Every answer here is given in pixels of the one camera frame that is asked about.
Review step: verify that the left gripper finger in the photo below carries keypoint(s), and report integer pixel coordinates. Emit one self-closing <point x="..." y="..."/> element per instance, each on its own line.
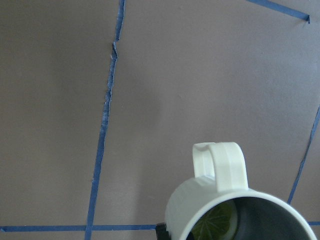
<point x="161" y="232"/>

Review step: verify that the yellow lemon slice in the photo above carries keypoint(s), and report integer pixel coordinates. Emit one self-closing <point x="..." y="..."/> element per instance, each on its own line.
<point x="218" y="223"/>

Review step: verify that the white ribbed HOME mug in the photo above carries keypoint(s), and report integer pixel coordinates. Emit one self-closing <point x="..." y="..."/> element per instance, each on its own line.
<point x="220" y="176"/>

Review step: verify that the brown paper table cover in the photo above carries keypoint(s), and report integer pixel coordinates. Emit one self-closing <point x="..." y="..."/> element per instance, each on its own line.
<point x="101" y="102"/>

